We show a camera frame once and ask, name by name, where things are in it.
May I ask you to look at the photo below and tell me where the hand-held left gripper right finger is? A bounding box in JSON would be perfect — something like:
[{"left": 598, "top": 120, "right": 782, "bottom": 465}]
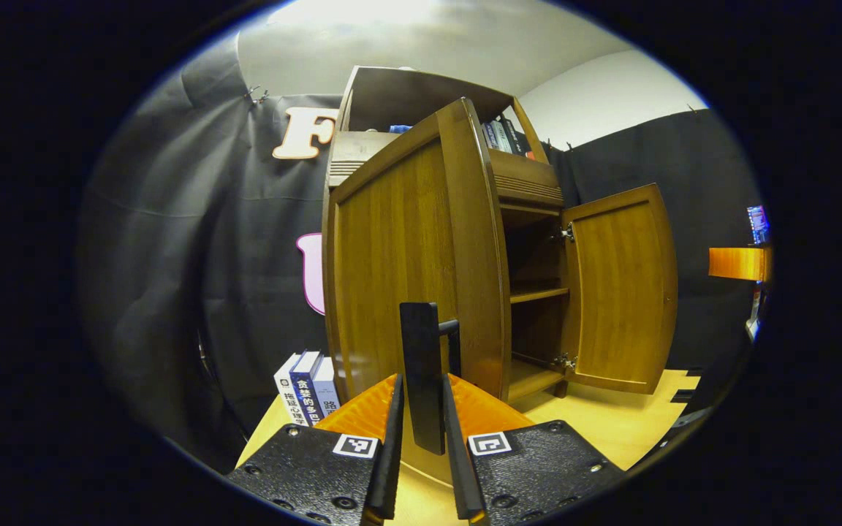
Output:
[{"left": 441, "top": 373, "right": 625, "bottom": 525}]

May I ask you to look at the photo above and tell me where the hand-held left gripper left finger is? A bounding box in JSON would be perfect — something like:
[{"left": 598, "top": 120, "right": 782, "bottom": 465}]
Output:
[{"left": 225, "top": 373, "right": 406, "bottom": 526}]

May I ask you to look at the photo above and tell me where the black door handle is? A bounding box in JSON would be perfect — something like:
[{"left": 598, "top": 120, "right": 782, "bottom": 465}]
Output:
[{"left": 400, "top": 302, "right": 462, "bottom": 455}]

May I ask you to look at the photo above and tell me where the wooden cabinet door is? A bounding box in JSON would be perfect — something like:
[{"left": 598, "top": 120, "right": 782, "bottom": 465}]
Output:
[
  {"left": 322, "top": 97, "right": 513, "bottom": 483},
  {"left": 560, "top": 183, "right": 679, "bottom": 395}
]

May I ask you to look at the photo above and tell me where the wooden double-door shoe cabinet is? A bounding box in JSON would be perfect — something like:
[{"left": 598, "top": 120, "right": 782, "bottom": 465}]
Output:
[{"left": 326, "top": 66, "right": 572, "bottom": 403}]

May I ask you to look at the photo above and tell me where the wooden inner cabinet shelf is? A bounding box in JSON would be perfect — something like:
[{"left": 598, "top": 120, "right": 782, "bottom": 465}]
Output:
[{"left": 510, "top": 287, "right": 570, "bottom": 305}]

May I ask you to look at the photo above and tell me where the lit blue screen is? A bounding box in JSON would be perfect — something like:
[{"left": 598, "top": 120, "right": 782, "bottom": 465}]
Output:
[{"left": 747, "top": 205, "right": 770, "bottom": 245}]

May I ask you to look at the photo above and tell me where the pale blue paperback book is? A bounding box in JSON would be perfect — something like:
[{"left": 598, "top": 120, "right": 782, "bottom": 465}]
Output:
[{"left": 311, "top": 357, "right": 341, "bottom": 419}]

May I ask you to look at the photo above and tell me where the wooden ribbed drawer front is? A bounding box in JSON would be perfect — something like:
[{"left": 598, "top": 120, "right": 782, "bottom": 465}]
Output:
[{"left": 327, "top": 131, "right": 564, "bottom": 209}]

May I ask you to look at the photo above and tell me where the black book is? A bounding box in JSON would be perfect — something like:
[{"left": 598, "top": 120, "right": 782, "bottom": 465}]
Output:
[{"left": 501, "top": 113, "right": 531, "bottom": 156}]

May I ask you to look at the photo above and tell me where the black backdrop cloth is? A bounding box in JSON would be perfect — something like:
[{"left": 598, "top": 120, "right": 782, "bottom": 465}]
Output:
[{"left": 77, "top": 33, "right": 765, "bottom": 468}]

